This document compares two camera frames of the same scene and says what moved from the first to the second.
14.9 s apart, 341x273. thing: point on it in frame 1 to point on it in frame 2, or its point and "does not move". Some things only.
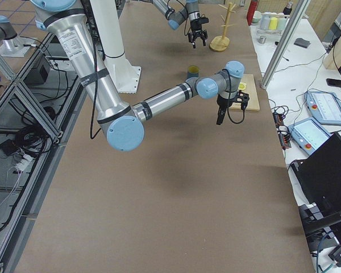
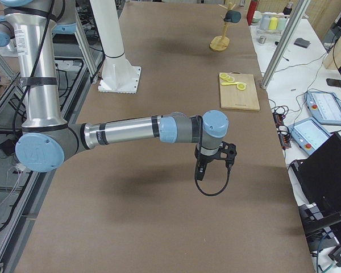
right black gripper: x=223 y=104 to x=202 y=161
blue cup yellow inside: x=193 y=71 to x=233 y=16
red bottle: x=250 y=15 does not move
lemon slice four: x=241 y=86 does not move
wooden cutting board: x=251 y=90 does not move
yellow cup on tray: x=273 y=23 does not move
